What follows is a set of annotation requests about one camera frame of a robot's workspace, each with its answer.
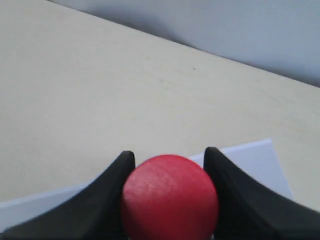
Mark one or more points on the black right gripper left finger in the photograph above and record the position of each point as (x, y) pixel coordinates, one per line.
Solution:
(92, 214)

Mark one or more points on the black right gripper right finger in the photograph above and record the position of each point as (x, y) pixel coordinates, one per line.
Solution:
(248, 210)

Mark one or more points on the red cylinder game piece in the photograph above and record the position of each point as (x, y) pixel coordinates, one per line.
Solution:
(169, 197)

